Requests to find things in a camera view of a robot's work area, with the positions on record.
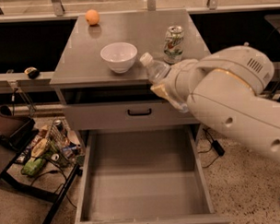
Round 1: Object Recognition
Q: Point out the black and yellow tape measure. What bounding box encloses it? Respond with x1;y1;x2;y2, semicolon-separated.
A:
24;66;40;79

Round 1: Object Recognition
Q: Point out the open grey middle drawer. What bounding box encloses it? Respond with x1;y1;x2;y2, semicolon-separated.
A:
74;126;229;224

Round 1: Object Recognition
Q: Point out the green soda can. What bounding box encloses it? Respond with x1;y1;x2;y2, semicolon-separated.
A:
164;25;184;64

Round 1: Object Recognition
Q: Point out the clear plastic water bottle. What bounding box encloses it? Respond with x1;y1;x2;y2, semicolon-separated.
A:
139;51;190;115

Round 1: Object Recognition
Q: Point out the green snack bag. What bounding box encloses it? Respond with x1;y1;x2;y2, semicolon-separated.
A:
21;158;46;177

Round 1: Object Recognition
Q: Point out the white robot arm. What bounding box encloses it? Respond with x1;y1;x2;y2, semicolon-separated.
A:
151;45;280;162

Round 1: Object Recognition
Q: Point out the closed drawer with black handle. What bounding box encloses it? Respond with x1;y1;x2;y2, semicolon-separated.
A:
63;100;198;131

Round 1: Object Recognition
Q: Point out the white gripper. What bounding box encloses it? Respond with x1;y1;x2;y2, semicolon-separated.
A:
150;59;204;112

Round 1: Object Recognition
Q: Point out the white bowl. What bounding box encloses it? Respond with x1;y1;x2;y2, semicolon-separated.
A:
100;42;138;73

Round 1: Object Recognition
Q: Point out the black power adapter with cable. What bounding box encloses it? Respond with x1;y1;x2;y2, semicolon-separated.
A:
203;128;226;169

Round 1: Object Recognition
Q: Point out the black cart frame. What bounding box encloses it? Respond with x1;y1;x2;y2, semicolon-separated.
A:
0;128;84;224

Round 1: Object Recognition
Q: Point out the dark brown bag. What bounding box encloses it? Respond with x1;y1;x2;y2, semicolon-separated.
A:
0;105;35;151

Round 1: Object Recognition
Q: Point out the wire basket of groceries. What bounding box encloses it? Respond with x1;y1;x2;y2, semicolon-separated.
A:
30;118;85;168

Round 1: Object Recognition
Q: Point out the orange fruit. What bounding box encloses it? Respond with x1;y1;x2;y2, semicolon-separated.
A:
85;9;100;26

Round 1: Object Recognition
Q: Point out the grey drawer cabinet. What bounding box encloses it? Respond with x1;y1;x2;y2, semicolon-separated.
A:
51;9;210;135

